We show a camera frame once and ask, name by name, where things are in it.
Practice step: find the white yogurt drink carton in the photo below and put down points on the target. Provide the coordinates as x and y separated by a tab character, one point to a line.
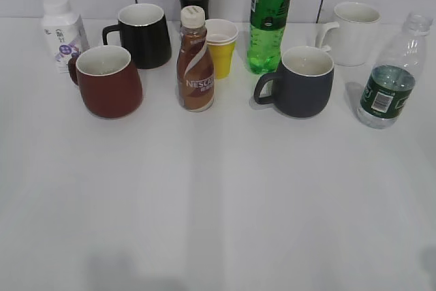
64	32

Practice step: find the clear water bottle green label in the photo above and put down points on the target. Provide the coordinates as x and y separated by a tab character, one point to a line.
394	75

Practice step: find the yellow paper cup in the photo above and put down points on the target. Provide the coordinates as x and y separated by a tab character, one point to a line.
222	58

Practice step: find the dark red ceramic mug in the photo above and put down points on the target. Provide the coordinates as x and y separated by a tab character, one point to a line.
108	80

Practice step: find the white paper cup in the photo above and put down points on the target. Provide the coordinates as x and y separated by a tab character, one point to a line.
220	31

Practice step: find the green soda bottle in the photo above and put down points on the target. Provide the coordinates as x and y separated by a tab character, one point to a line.
268	19

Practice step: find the brown Nescafe coffee bottle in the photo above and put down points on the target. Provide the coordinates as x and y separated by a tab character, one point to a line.
195	70

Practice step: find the black ceramic mug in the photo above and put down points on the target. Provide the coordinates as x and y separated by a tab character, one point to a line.
143	31

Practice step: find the dark grey ceramic mug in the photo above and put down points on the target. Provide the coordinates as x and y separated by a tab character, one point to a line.
301	85

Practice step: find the white ceramic mug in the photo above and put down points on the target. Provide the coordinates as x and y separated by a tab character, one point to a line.
351	34

